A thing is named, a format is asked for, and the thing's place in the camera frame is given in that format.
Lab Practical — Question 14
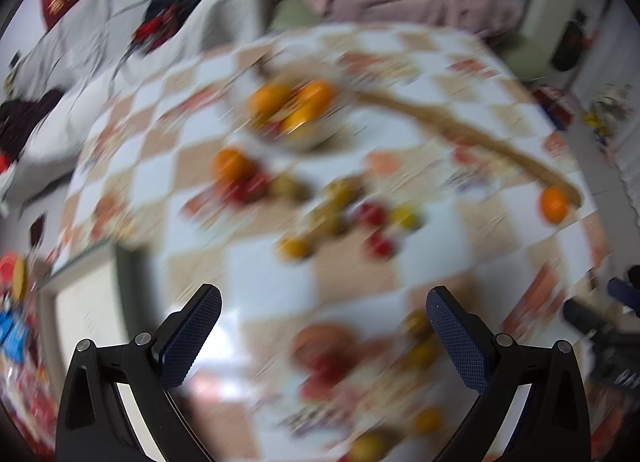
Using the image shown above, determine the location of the snack packet pile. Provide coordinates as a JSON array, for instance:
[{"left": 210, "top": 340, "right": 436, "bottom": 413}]
[{"left": 1, "top": 252, "right": 58, "bottom": 461}]

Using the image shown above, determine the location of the white shallow tray box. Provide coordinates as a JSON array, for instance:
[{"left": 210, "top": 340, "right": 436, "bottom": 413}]
[{"left": 37, "top": 241, "right": 158, "bottom": 399}]

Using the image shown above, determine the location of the lone orange by stick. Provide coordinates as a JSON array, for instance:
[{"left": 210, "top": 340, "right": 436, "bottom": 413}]
[{"left": 539, "top": 186, "right": 568, "bottom": 225}]

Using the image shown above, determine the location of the orange beside bowl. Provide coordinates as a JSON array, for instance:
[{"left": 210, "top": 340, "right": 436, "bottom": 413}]
[{"left": 213, "top": 148, "right": 252, "bottom": 184}]

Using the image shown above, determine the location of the curved wooden stick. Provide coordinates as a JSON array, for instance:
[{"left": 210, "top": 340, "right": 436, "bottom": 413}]
[{"left": 354, "top": 90, "right": 582, "bottom": 208}]

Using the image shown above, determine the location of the checkered fruit tablecloth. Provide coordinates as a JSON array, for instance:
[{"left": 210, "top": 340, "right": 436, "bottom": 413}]
[{"left": 58, "top": 24, "right": 610, "bottom": 461}]

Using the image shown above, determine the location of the glass fruit bowl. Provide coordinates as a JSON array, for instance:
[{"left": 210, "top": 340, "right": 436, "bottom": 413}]
[{"left": 224, "top": 56, "right": 352, "bottom": 153}]

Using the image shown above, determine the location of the grey white sofa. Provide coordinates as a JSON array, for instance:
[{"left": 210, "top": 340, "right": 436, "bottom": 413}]
[{"left": 1, "top": 0, "right": 272, "bottom": 206}]

